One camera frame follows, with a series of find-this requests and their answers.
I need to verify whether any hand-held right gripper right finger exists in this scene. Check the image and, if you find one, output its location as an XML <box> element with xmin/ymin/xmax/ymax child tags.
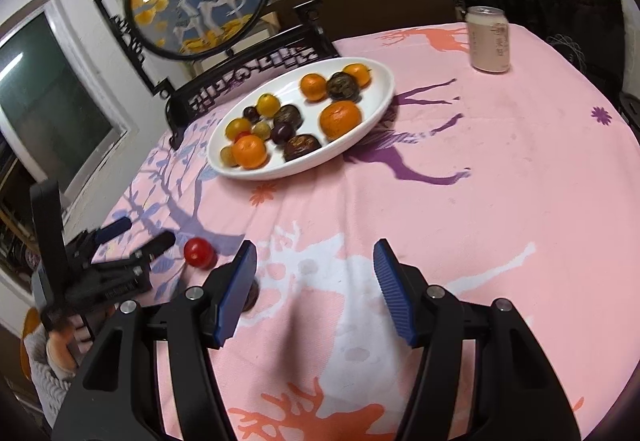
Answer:
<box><xmin>372</xmin><ymin>238</ymin><xmax>583</xmax><ymax>441</ymax></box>

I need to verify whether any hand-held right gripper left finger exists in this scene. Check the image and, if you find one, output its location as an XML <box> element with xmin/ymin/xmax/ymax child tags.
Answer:
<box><xmin>52</xmin><ymin>240</ymin><xmax>258</xmax><ymax>441</ymax></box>

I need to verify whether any pale drink can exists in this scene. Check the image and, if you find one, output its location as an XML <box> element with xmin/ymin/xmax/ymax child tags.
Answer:
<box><xmin>466</xmin><ymin>6</ymin><xmax>512</xmax><ymax>73</ymax></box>

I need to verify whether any large orange tangerine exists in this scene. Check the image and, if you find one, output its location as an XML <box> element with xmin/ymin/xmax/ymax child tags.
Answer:
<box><xmin>319</xmin><ymin>101</ymin><xmax>363</xmax><ymax>140</ymax></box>

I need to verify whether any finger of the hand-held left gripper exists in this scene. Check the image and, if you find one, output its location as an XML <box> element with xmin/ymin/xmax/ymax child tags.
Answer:
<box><xmin>131</xmin><ymin>231</ymin><xmax>177</xmax><ymax>267</ymax></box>
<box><xmin>75</xmin><ymin>217</ymin><xmax>132</xmax><ymax>247</ymax></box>

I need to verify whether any person's left hand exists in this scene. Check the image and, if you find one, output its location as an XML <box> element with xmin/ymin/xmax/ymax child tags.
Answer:
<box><xmin>46</xmin><ymin>321</ymin><xmax>86</xmax><ymax>369</ymax></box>

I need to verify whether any orange kumquat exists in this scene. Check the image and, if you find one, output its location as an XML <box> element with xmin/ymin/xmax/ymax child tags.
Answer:
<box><xmin>299</xmin><ymin>74</ymin><xmax>328</xmax><ymax>103</ymax></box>
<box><xmin>225</xmin><ymin>118</ymin><xmax>252</xmax><ymax>140</ymax></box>

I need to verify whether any wooden chair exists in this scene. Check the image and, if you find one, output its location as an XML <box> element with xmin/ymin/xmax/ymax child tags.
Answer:
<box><xmin>20</xmin><ymin>308</ymin><xmax>43</xmax><ymax>379</ymax></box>

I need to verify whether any white oval plate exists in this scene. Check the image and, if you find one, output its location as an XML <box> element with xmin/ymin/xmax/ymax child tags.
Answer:
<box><xmin>206</xmin><ymin>58</ymin><xmax>396</xmax><ymax>181</ymax></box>

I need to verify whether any pink printed tablecloth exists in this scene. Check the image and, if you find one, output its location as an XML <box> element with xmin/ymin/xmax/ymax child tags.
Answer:
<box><xmin>52</xmin><ymin>21</ymin><xmax>640</xmax><ymax>441</ymax></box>

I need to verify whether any white framed window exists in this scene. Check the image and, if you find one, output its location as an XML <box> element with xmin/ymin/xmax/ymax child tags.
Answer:
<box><xmin>0</xmin><ymin>0</ymin><xmax>138</xmax><ymax>217</ymax></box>

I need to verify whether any person's left forearm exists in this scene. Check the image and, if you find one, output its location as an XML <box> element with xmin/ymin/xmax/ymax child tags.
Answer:
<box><xmin>22</xmin><ymin>326</ymin><xmax>76</xmax><ymax>427</ymax></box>

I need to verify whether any yellow-orange kumquat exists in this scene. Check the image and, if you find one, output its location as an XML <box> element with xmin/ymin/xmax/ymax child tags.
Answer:
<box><xmin>256</xmin><ymin>93</ymin><xmax>281</xmax><ymax>118</ymax></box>

